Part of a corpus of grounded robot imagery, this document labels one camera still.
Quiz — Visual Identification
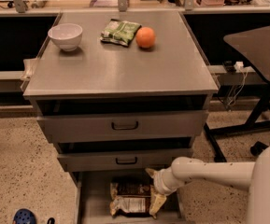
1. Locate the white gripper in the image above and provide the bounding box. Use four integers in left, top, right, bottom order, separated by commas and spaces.
145, 168, 184, 216

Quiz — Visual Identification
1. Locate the brown chip bag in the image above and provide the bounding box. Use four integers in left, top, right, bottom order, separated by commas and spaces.
109, 182, 156, 218

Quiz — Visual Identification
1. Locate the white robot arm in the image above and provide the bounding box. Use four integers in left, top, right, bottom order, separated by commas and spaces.
146, 147, 270, 224

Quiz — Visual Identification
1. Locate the grey middle drawer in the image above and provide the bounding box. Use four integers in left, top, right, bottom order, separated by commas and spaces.
58, 148, 192, 172

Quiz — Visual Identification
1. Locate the grey drawer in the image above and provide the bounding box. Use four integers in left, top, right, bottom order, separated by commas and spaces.
58, 148, 192, 172
75, 169, 185, 224
37, 110, 208, 143

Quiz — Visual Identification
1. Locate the grey bottom drawer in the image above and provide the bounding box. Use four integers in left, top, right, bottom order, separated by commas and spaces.
75, 169, 185, 224

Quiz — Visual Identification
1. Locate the grey top drawer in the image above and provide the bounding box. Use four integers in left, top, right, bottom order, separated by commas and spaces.
37, 110, 208, 143

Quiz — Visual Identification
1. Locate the grey drawer cabinet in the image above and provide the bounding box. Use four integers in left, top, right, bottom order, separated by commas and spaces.
22, 10, 220, 224

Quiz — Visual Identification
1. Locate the green chip bag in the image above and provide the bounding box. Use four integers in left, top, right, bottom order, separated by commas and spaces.
100, 19, 141, 47

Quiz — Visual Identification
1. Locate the black office chair base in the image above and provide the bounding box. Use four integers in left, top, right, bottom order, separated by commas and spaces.
250, 141, 268, 156

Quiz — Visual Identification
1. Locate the blue clog shoe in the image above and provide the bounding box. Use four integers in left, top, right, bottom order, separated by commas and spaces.
12, 208, 36, 224

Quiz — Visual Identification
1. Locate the white power adapter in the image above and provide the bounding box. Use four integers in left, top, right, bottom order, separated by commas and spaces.
234, 62, 244, 72

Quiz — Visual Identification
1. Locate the orange fruit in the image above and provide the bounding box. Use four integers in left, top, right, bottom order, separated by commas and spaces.
135, 27, 156, 49

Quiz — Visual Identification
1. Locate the dark side table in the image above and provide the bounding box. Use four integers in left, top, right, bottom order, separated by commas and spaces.
204, 23, 270, 163

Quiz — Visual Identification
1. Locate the white bowl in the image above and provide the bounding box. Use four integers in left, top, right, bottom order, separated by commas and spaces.
48, 23, 83, 51

